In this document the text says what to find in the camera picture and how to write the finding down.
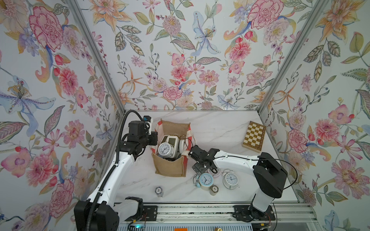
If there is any blue twin-bell clock front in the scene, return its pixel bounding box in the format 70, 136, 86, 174
193, 173, 214, 190

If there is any small grey mini clock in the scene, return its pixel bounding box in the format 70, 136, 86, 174
155, 187, 164, 197

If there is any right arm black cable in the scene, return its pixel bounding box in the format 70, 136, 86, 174
184, 138, 298, 231

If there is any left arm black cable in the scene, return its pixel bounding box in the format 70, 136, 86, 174
85, 109, 144, 231

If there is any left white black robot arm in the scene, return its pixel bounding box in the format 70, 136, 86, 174
74, 116, 158, 231

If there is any long white digital clock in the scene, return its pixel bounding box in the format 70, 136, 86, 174
166, 135, 179, 158

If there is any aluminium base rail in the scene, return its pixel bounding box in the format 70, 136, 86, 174
117, 203, 321, 231

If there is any small beige cylinder clock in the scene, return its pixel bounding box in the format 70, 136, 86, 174
210, 185, 219, 196

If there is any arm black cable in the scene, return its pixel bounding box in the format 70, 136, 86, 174
184, 138, 298, 231
85, 109, 144, 231

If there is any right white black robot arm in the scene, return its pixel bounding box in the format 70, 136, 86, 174
188, 145, 288, 213

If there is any white round alarm clock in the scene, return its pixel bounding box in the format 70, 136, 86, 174
158, 142, 174, 158

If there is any pink round alarm clock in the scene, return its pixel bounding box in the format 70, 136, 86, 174
207, 168, 222, 178

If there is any burlap canvas bag red trim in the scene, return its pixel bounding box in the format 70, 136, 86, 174
151, 120, 196, 178

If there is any wooden chessboard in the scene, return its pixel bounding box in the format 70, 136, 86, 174
242, 121, 266, 153

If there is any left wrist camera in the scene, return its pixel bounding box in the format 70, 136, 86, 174
143, 116, 152, 135

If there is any small white digital clock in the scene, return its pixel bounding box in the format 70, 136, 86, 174
179, 138, 191, 156
161, 135, 168, 143

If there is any white twin-bell alarm clock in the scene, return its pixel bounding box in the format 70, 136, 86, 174
223, 169, 239, 190

